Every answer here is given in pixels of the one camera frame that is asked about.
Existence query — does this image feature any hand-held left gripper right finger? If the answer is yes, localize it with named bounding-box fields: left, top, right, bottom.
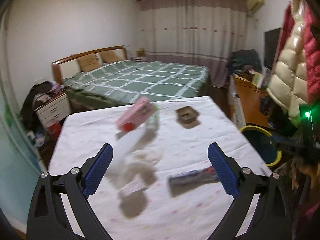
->
left=207, top=142, right=293, bottom=240

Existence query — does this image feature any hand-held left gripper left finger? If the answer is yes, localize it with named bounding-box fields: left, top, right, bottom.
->
left=27, top=143, right=114, bottom=240

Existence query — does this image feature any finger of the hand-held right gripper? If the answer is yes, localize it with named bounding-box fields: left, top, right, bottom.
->
left=269, top=134, right=304, bottom=155

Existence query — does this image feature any dark bin with yellow rim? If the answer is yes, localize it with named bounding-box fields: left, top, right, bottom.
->
left=239, top=126, right=283, bottom=168

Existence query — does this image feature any toothpaste tube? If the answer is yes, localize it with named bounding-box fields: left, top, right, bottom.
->
left=167, top=167, right=220, bottom=188

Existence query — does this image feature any white ribbed paper cup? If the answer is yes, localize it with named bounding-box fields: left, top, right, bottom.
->
left=117, top=171, right=157, bottom=199

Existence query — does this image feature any white tissue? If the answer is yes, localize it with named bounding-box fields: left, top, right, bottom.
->
left=125, top=149, right=163, bottom=173

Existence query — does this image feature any small brown tray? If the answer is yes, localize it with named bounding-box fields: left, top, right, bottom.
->
left=175, top=106, right=200, bottom=125

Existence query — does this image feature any pink carton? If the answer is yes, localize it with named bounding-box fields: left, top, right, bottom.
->
left=115, top=96, right=154, bottom=133

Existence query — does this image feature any person's right forearm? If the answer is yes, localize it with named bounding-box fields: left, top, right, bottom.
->
left=291, top=155, right=320, bottom=220

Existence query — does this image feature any wooden desk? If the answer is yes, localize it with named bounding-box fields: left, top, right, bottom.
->
left=230, top=74, right=273, bottom=128

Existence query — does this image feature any cream puffer jacket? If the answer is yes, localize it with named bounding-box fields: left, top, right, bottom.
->
left=266, top=0, right=310, bottom=125

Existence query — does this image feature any red puffer jacket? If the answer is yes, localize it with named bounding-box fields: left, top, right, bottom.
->
left=282, top=2, right=320, bottom=103

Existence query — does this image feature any white nightstand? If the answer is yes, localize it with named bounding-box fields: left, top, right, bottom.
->
left=34, top=92, right=72, bottom=128

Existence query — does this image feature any wardrobe with sliding doors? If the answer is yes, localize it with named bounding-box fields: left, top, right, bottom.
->
left=0, top=17, right=48, bottom=225

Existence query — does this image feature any pile of clothes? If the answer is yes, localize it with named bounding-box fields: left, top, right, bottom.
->
left=227, top=49, right=263, bottom=75

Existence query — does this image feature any black television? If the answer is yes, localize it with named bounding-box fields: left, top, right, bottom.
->
left=264, top=27, right=283, bottom=68

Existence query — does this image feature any dark clothes heap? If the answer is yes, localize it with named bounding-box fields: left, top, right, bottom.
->
left=20, top=81, right=54, bottom=130

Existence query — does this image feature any green checked quilt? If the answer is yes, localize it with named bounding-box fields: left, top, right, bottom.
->
left=61, top=60, right=210, bottom=105

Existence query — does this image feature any wooden bed headboard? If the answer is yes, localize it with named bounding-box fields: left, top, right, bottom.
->
left=51, top=45, right=128, bottom=85

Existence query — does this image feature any brown pillow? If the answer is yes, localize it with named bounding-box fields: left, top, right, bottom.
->
left=100, top=50, right=123, bottom=64
left=76, top=54, right=101, bottom=72

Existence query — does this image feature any air conditioner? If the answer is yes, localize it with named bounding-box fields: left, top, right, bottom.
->
left=246, top=0, right=264, bottom=13

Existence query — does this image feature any white and pink curtain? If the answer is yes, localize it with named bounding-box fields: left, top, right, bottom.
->
left=137, top=0, right=248, bottom=88

